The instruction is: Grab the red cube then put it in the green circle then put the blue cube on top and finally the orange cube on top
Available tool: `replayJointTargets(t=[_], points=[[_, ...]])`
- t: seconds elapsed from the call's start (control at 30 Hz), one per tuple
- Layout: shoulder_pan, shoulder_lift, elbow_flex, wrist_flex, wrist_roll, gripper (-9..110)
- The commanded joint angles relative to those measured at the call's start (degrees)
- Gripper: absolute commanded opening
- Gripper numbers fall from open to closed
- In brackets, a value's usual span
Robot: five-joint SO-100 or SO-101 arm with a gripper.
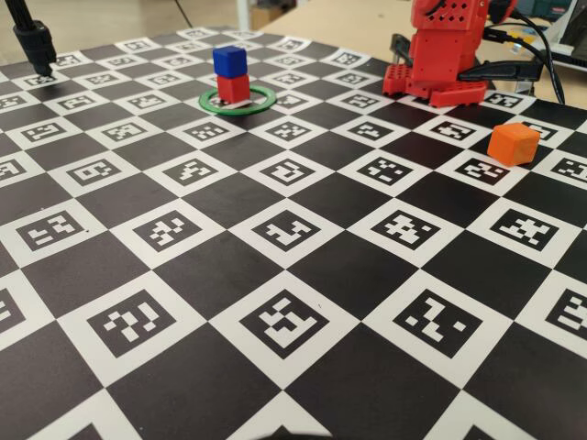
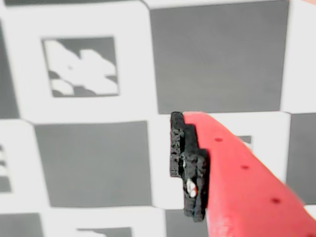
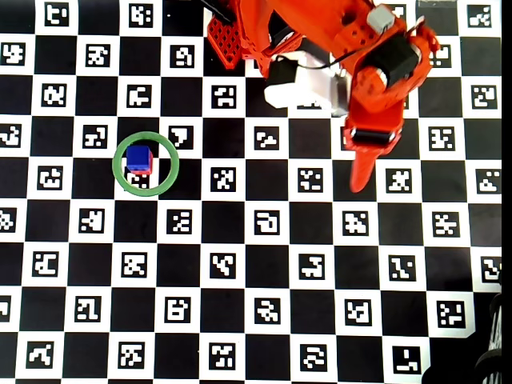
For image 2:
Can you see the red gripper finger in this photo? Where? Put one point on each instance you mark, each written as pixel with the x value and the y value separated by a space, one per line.
pixel 242 192

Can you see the black white ArUco checkerboard mat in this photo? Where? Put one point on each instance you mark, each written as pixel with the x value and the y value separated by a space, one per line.
pixel 93 160

